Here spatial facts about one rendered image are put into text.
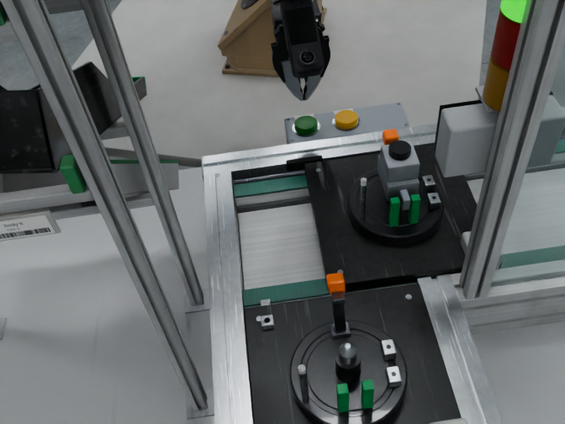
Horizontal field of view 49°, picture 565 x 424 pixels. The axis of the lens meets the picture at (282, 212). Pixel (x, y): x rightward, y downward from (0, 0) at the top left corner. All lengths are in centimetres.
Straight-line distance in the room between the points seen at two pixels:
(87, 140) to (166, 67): 96
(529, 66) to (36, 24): 40
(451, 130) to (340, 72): 72
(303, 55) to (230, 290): 34
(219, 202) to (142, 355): 26
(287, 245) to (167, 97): 53
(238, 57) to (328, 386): 81
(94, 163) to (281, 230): 52
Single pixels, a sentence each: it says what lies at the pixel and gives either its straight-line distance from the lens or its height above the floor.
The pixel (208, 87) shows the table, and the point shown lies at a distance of 137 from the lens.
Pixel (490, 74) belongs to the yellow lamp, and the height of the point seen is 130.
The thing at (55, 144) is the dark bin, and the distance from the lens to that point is 58.
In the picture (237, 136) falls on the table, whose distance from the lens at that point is 123.
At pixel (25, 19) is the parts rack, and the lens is 45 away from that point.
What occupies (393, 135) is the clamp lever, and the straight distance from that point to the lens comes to 89.
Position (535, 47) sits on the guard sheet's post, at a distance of 58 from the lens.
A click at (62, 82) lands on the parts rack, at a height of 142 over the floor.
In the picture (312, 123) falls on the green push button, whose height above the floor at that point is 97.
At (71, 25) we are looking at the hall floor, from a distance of 345.
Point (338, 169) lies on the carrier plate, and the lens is 99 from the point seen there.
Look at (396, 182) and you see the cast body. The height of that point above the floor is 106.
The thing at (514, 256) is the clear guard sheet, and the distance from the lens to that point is 84.
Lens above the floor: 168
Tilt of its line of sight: 49 degrees down
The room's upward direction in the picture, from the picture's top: 7 degrees counter-clockwise
